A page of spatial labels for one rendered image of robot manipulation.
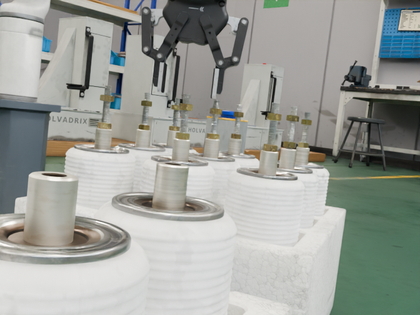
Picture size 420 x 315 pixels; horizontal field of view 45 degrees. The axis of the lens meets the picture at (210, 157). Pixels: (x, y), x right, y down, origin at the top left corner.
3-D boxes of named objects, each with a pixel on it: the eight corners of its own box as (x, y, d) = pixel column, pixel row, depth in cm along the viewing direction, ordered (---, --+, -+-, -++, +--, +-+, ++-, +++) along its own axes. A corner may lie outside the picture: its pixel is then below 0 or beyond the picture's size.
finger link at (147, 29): (152, 10, 67) (159, 55, 67) (139, 12, 67) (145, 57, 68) (149, 5, 64) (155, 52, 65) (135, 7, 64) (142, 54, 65)
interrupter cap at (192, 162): (139, 160, 65) (139, 155, 65) (170, 159, 72) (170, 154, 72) (189, 169, 62) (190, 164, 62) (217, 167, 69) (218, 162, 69)
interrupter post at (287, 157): (285, 170, 76) (288, 148, 76) (297, 172, 74) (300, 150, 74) (274, 170, 74) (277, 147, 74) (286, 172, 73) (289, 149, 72)
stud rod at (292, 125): (290, 159, 73) (297, 106, 73) (284, 158, 74) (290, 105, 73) (291, 159, 74) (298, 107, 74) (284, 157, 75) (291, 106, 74)
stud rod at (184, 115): (175, 150, 67) (182, 93, 66) (178, 150, 68) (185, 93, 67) (182, 152, 66) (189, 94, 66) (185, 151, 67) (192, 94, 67)
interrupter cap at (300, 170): (284, 168, 80) (285, 164, 79) (323, 176, 74) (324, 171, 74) (249, 167, 75) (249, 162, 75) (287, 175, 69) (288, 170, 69)
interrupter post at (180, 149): (166, 163, 67) (169, 137, 66) (176, 162, 69) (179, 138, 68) (182, 165, 66) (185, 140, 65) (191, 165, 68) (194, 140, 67)
